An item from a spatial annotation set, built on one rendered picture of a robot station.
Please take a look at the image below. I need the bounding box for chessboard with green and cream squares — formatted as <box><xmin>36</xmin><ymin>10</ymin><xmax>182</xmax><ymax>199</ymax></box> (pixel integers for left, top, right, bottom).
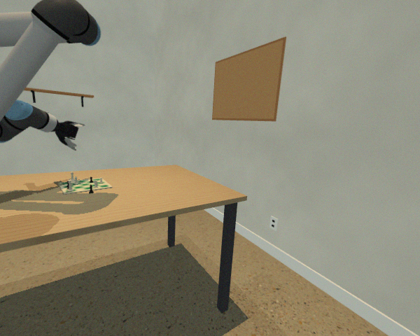
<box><xmin>58</xmin><ymin>178</ymin><xmax>112</xmax><ymax>195</ymax></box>

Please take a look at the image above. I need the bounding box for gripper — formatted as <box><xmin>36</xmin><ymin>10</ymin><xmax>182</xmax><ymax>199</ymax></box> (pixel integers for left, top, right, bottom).
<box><xmin>52</xmin><ymin>120</ymin><xmax>84</xmax><ymax>151</ymax></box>

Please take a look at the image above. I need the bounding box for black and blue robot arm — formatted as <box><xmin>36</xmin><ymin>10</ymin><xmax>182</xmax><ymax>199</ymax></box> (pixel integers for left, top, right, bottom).
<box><xmin>0</xmin><ymin>0</ymin><xmax>101</xmax><ymax>143</ymax></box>

